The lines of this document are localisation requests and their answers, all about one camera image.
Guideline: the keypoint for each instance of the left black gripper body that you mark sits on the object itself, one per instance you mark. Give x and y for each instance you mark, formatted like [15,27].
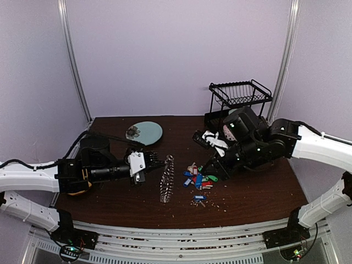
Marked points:
[138,179]

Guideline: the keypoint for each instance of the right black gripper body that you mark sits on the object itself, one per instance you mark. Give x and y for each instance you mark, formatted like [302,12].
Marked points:
[220,164]

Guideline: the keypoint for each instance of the pile of tagged keys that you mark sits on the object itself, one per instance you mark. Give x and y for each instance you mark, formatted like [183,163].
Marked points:
[197,179]

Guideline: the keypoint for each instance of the blue tagged key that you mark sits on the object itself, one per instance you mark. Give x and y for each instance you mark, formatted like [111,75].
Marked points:
[200,199]

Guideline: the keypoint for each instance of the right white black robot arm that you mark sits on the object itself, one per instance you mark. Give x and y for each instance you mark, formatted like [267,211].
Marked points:
[247,141]

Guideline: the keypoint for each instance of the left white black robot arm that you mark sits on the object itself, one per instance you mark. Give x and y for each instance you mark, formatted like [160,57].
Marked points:
[93,164]

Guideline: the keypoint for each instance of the teal flower plate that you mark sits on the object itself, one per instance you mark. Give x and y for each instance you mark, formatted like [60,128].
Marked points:
[147,132]

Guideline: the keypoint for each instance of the pink patterned bowl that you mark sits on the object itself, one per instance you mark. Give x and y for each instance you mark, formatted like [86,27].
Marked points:
[228,134]

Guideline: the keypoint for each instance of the yellow dotted plate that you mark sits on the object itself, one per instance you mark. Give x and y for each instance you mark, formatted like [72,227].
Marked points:
[81,192]

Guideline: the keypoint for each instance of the light green bowl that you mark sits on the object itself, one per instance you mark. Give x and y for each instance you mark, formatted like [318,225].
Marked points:
[231,111]

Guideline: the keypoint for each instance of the left green led board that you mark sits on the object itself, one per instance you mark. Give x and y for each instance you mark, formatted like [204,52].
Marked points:
[70,252]

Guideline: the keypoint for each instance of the green led board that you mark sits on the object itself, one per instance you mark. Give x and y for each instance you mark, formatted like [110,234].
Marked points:
[294,253]
[70,252]

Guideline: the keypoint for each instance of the right green led board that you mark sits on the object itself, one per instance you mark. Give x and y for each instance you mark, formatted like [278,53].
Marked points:
[294,253]

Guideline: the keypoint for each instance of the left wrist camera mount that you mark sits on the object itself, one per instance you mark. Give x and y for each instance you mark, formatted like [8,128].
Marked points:
[136,162]

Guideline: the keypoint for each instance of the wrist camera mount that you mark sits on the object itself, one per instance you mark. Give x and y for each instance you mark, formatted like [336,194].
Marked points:
[214,141]
[136,162]

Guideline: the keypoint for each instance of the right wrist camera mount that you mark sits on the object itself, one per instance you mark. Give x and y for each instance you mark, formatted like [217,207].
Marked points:
[214,141]

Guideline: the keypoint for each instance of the black wire dish rack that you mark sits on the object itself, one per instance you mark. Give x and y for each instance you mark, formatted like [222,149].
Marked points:
[233,95]

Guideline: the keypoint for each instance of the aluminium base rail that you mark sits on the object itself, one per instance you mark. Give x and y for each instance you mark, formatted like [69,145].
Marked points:
[232,244]

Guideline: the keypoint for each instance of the right aluminium frame post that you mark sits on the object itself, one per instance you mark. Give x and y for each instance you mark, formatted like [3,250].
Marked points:
[288,50]

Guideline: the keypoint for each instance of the aluminium frame post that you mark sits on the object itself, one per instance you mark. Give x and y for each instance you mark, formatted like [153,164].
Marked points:
[288,50]
[63,14]

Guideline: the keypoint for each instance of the left aluminium frame post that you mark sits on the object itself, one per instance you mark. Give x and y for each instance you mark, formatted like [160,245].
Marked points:
[63,14]

